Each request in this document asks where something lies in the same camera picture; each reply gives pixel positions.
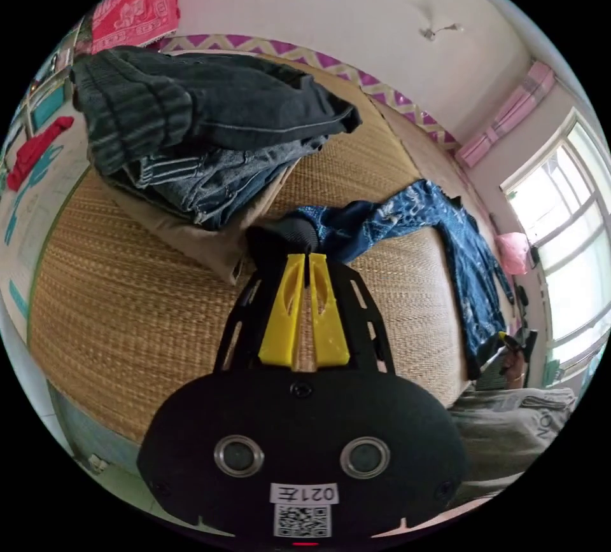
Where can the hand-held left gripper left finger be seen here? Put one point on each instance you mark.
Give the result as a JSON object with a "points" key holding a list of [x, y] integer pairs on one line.
{"points": [[279, 323]]}

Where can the bed with woven mat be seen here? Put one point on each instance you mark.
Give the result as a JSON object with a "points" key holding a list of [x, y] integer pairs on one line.
{"points": [[143, 323]]}

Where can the blue patterned long sleeve shirt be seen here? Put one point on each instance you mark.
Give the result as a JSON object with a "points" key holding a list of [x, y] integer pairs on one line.
{"points": [[468, 256]]}

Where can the window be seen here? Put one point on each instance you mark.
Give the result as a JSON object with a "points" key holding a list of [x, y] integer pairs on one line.
{"points": [[568, 237]]}

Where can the person's right hand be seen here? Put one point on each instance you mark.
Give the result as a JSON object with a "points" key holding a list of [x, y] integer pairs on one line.
{"points": [[515, 371]]}

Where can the red garment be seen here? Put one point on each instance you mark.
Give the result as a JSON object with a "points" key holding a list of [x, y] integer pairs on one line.
{"points": [[36, 151]]}

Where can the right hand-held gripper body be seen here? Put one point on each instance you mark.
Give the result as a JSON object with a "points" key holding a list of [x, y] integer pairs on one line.
{"points": [[522, 342]]}

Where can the pink bag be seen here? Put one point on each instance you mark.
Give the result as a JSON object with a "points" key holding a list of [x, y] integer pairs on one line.
{"points": [[513, 251]]}

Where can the red printed cloth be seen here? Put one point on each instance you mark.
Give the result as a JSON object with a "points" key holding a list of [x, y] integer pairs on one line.
{"points": [[136, 8]]}

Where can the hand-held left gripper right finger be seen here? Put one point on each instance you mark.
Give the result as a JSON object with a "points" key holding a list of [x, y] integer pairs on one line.
{"points": [[329, 328]]}

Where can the pink curtain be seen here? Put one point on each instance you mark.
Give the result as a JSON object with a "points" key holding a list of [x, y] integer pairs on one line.
{"points": [[511, 113]]}

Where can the person's body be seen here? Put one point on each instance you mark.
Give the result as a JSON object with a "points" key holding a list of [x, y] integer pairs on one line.
{"points": [[506, 437]]}

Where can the pile of clothes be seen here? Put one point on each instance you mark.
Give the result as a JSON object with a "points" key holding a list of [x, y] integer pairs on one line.
{"points": [[200, 122]]}

